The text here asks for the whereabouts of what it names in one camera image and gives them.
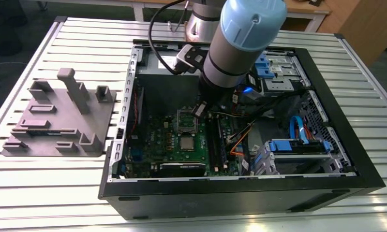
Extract grey plastic parts rack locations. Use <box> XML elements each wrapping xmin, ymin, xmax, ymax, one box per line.
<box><xmin>1</xmin><ymin>67</ymin><xmax>118</xmax><ymax>158</ymax></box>

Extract black RAM slot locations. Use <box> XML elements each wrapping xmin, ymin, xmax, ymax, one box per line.
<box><xmin>205</xmin><ymin>115</ymin><xmax>220</xmax><ymax>171</ymax></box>
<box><xmin>214</xmin><ymin>115</ymin><xmax>229</xmax><ymax>169</ymax></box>

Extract grey metal drive cage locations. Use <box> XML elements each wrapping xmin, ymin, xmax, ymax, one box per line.
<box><xmin>252</xmin><ymin>49</ymin><xmax>312</xmax><ymax>104</ymax></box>

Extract dark RAM stick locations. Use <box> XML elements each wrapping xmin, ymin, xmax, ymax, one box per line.
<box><xmin>14</xmin><ymin>130</ymin><xmax>75</xmax><ymax>136</ymax></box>

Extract silver square CPU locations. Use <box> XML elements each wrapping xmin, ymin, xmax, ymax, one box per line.
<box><xmin>178</xmin><ymin>136</ymin><xmax>196</xmax><ymax>150</ymax></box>

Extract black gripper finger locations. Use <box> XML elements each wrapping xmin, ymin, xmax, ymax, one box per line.
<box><xmin>192</xmin><ymin>101</ymin><xmax>210</xmax><ymax>119</ymax></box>

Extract CPU socket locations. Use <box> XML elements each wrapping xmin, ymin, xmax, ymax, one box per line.
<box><xmin>176</xmin><ymin>134</ymin><xmax>200</xmax><ymax>153</ymax></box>

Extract blue data wire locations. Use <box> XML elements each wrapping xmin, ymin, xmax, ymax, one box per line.
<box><xmin>289</xmin><ymin>115</ymin><xmax>313</xmax><ymax>145</ymax></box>

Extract green motherboard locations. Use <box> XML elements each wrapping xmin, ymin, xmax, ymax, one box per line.
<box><xmin>123</xmin><ymin>113</ymin><xmax>242</xmax><ymax>178</ymax></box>

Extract grey metal disk bay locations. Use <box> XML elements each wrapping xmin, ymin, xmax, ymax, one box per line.
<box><xmin>250</xmin><ymin>139</ymin><xmax>352</xmax><ymax>176</ymax></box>

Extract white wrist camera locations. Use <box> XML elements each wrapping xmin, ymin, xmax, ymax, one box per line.
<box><xmin>174</xmin><ymin>44</ymin><xmax>209</xmax><ymax>75</ymax></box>

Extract wooden desk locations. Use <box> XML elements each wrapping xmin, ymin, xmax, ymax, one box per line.
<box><xmin>281</xmin><ymin>0</ymin><xmax>330</xmax><ymax>32</ymax></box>

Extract black open PC case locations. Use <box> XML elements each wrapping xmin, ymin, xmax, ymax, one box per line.
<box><xmin>97</xmin><ymin>39</ymin><xmax>387</xmax><ymax>220</ymax></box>

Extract black cable bundle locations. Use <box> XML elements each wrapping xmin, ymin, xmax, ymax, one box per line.
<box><xmin>228</xmin><ymin>89</ymin><xmax>309</xmax><ymax>143</ymax></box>

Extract blue disk carrier with disk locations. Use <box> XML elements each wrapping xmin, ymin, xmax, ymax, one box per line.
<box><xmin>266</xmin><ymin>139</ymin><xmax>330</xmax><ymax>154</ymax></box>

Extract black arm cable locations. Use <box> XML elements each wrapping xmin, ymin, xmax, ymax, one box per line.
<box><xmin>147</xmin><ymin>0</ymin><xmax>189</xmax><ymax>75</ymax></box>

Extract blue plastic drive carrier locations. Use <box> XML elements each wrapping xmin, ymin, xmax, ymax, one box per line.
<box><xmin>253</xmin><ymin>54</ymin><xmax>274</xmax><ymax>79</ymax></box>

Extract grey power supply unit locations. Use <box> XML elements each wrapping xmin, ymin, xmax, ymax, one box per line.
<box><xmin>135</xmin><ymin>51</ymin><xmax>202</xmax><ymax>114</ymax></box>

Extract orange wire bundle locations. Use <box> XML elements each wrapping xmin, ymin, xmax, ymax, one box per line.
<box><xmin>228</xmin><ymin>125</ymin><xmax>254</xmax><ymax>156</ymax></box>

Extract wooden cabinet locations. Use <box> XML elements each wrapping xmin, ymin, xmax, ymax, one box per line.
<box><xmin>318</xmin><ymin>0</ymin><xmax>387</xmax><ymax>66</ymax></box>

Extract white table frame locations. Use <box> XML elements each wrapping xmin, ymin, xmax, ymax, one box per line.
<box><xmin>27</xmin><ymin>0</ymin><xmax>193</xmax><ymax>22</ymax></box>

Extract black graphics card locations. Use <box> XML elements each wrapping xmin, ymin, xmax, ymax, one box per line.
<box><xmin>150</xmin><ymin>161</ymin><xmax>206</xmax><ymax>178</ymax></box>

